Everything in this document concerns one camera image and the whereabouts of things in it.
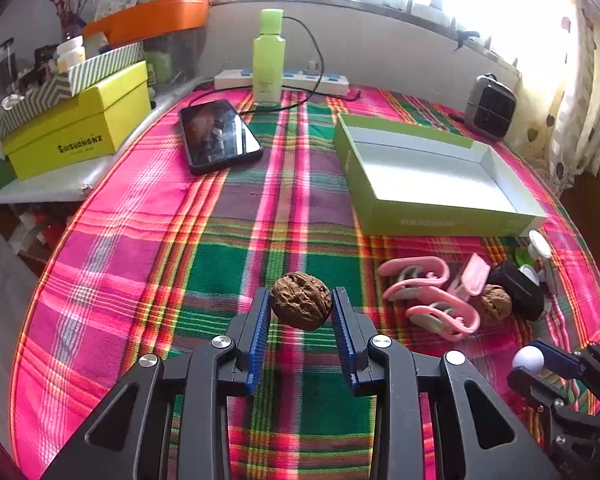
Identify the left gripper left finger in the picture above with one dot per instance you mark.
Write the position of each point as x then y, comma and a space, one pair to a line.
127, 435

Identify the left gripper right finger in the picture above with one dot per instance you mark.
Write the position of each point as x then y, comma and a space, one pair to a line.
476, 434

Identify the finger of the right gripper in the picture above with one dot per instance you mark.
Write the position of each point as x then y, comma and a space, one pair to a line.
538, 392
562, 363

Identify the white knob earpiece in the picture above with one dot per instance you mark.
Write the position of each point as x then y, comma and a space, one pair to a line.
529, 357

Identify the black round remote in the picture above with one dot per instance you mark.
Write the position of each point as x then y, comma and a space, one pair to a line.
527, 297

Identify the brown walnut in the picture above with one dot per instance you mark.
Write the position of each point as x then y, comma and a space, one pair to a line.
494, 304
301, 301

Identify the pink clip lower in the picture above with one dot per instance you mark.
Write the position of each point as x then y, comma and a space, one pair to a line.
443, 314

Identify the pink clip upper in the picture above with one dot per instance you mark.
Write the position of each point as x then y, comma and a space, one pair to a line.
412, 274

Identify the white round green-base jar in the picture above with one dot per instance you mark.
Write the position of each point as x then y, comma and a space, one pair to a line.
531, 258

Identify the pink flat clip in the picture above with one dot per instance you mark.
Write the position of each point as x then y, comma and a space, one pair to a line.
470, 279

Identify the plaid pink green blanket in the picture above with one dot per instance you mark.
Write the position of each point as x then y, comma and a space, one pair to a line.
159, 261

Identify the green cardboard box tray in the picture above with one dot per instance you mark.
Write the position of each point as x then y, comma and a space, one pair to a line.
412, 180

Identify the grey small space heater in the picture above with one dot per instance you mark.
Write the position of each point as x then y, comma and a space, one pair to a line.
490, 107

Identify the heart pattern curtain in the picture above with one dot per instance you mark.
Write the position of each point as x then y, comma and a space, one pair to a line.
556, 125

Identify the white power strip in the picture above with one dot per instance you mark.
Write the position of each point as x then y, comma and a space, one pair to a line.
334, 85

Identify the black smartphone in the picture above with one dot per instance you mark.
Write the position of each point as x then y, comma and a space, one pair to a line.
216, 137

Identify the yellow shoe box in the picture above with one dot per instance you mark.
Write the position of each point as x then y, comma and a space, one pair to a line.
94, 123

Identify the black window hook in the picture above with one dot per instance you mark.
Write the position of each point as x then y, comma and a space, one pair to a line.
464, 35

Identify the striped grey white box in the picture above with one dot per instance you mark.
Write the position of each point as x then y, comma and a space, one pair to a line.
65, 86

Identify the green lotion bottle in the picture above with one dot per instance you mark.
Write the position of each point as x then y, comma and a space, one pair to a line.
268, 57

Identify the orange tray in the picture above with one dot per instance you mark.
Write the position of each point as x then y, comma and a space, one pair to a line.
149, 20

